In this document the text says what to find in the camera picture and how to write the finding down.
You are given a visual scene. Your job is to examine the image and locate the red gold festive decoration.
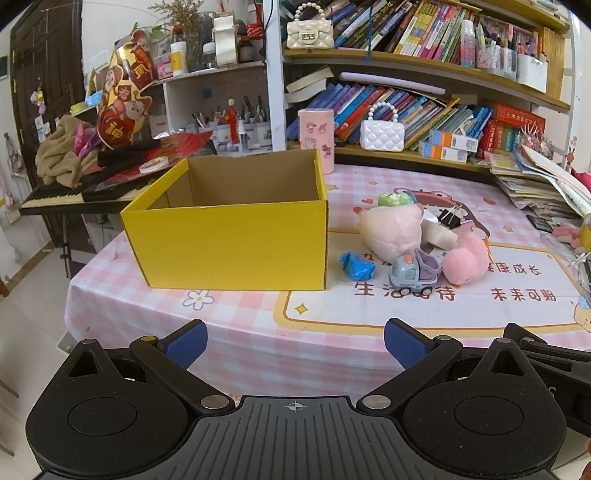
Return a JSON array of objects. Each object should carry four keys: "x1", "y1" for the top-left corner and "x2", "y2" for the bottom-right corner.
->
[{"x1": 95, "y1": 28, "x2": 155, "y2": 151}]

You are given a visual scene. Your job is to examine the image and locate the pink cylindrical cup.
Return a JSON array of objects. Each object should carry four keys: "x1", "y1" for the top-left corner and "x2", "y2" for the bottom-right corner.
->
[{"x1": 298, "y1": 108, "x2": 335, "y2": 175}]

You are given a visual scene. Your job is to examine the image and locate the red thick dictionaries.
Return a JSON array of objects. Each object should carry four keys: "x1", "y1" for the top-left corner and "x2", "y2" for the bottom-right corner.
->
[{"x1": 480, "y1": 104, "x2": 547, "y2": 160}]

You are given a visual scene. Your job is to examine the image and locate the wooden bookshelf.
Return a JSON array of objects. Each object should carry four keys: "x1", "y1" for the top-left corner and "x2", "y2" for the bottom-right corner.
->
[{"x1": 279, "y1": 0, "x2": 575, "y2": 174}]

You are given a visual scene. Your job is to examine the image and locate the white bottle yellow label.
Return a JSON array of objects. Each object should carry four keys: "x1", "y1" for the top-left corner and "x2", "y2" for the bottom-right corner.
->
[{"x1": 170, "y1": 41, "x2": 188, "y2": 77}]

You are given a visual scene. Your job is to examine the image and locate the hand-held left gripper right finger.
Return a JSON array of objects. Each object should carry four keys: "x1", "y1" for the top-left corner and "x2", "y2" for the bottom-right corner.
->
[{"x1": 356, "y1": 318, "x2": 532, "y2": 413}]

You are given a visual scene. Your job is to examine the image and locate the black fuzzy cloth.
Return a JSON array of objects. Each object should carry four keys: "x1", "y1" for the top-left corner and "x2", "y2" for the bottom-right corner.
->
[{"x1": 97, "y1": 141, "x2": 162, "y2": 169}]

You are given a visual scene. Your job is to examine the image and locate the white rolled paper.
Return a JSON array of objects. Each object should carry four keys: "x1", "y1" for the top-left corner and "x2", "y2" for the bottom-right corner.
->
[{"x1": 341, "y1": 71, "x2": 448, "y2": 95}]

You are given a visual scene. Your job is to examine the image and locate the row of colourful thin books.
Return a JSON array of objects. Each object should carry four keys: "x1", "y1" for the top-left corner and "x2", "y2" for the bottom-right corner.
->
[{"x1": 330, "y1": 0, "x2": 481, "y2": 65}]

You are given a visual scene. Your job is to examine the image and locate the white ribbon roll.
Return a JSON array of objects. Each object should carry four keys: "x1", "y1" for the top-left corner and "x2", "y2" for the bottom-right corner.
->
[{"x1": 212, "y1": 13, "x2": 240, "y2": 68}]

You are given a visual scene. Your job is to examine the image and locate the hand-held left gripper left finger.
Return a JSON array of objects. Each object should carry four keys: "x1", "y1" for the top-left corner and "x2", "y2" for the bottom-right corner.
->
[{"x1": 60, "y1": 320, "x2": 236, "y2": 414}]

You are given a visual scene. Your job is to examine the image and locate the black electronic keyboard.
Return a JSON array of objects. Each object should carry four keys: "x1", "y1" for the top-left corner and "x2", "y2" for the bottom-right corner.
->
[{"x1": 18, "y1": 178, "x2": 160, "y2": 217}]

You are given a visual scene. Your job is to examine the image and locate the green frog toy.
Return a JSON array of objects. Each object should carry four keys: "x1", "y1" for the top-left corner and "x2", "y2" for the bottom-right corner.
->
[{"x1": 378, "y1": 189, "x2": 416, "y2": 208}]

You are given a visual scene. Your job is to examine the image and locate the cream quilted pearl handbag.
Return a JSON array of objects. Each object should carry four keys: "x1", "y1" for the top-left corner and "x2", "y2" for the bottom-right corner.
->
[{"x1": 286, "y1": 2, "x2": 334, "y2": 50}]

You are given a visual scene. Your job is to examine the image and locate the beige cloth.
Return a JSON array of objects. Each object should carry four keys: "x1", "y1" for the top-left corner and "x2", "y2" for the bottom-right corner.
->
[{"x1": 36, "y1": 114, "x2": 100, "y2": 188}]

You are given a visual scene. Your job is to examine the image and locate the jeweled hair ornament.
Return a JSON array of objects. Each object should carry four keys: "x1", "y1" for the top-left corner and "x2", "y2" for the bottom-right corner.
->
[{"x1": 519, "y1": 124, "x2": 555, "y2": 155}]

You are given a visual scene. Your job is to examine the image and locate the white pen holder box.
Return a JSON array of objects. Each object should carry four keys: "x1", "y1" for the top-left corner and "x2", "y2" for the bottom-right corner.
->
[{"x1": 475, "y1": 21, "x2": 550, "y2": 93}]

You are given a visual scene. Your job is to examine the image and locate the grey purple toy truck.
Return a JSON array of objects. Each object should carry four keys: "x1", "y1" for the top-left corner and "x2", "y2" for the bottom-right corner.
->
[{"x1": 388, "y1": 248, "x2": 441, "y2": 298}]

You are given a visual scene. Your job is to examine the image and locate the yellow cardboard box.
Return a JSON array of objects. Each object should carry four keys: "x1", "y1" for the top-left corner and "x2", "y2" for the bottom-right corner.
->
[{"x1": 120, "y1": 148, "x2": 329, "y2": 291}]

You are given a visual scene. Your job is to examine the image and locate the white charger plug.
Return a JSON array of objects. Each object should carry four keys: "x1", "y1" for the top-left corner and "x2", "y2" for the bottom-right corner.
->
[{"x1": 420, "y1": 217, "x2": 459, "y2": 250}]

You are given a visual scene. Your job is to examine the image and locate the blue wrapper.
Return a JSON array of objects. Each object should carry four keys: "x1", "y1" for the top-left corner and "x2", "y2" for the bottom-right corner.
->
[{"x1": 338, "y1": 250, "x2": 377, "y2": 280}]

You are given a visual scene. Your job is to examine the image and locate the stack of papers and booklets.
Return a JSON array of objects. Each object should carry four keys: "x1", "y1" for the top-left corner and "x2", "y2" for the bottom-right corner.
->
[{"x1": 489, "y1": 145, "x2": 591, "y2": 220}]

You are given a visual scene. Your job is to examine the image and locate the white shelf unit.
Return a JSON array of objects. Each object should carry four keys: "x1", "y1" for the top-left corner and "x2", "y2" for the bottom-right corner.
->
[{"x1": 150, "y1": 0, "x2": 287, "y2": 153}]

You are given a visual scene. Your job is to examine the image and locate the white quilted pearl handbag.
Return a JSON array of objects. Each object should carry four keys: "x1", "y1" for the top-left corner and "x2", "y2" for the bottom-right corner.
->
[{"x1": 359, "y1": 102, "x2": 405, "y2": 152}]

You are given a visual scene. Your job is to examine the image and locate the dried flower bouquet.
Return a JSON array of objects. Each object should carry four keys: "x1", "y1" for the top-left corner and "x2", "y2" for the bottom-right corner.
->
[{"x1": 148, "y1": 0, "x2": 218, "y2": 28}]

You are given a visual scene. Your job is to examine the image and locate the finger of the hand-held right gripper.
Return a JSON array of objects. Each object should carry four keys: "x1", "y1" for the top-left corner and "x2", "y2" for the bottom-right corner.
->
[
  {"x1": 503, "y1": 323, "x2": 550, "y2": 344},
  {"x1": 519, "y1": 340, "x2": 591, "y2": 372}
]

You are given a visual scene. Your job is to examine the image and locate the round pink plush toy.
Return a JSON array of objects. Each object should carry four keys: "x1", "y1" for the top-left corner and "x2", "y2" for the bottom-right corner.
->
[{"x1": 442, "y1": 231, "x2": 491, "y2": 286}]

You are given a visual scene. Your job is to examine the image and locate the white organizer with brushes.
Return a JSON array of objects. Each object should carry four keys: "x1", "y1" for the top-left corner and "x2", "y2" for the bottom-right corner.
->
[{"x1": 191, "y1": 95, "x2": 273, "y2": 151}]

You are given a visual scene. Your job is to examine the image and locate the light pink pig plush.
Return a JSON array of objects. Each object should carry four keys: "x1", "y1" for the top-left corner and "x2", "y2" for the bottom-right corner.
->
[{"x1": 359, "y1": 203, "x2": 426, "y2": 264}]

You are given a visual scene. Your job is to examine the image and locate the row of blue leaning books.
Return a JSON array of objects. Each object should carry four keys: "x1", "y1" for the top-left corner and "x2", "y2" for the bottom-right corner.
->
[{"x1": 286, "y1": 82, "x2": 495, "y2": 144}]

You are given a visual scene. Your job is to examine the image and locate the red paper sheets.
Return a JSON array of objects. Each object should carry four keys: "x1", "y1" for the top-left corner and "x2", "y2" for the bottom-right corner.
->
[{"x1": 134, "y1": 131, "x2": 218, "y2": 171}]

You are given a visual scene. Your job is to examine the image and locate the orange blue white carton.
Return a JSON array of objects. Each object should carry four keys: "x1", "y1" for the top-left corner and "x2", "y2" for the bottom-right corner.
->
[
  {"x1": 418, "y1": 142, "x2": 469, "y2": 163},
  {"x1": 429, "y1": 130, "x2": 481, "y2": 152}
]

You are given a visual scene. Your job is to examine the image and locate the pink checked printed tablecloth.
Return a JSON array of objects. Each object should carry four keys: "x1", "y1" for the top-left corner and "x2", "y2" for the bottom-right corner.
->
[{"x1": 65, "y1": 164, "x2": 591, "y2": 398}]

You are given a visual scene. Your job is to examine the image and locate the bamboo slat roll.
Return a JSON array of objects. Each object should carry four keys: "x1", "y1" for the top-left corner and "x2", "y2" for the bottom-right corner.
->
[{"x1": 538, "y1": 28, "x2": 566, "y2": 100}]

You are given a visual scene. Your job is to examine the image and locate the thick lying books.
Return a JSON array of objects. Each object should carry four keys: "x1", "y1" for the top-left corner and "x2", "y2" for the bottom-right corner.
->
[{"x1": 284, "y1": 67, "x2": 335, "y2": 104}]

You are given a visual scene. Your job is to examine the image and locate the black binder clip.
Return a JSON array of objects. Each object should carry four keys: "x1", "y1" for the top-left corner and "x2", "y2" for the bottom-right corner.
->
[{"x1": 434, "y1": 205, "x2": 462, "y2": 230}]

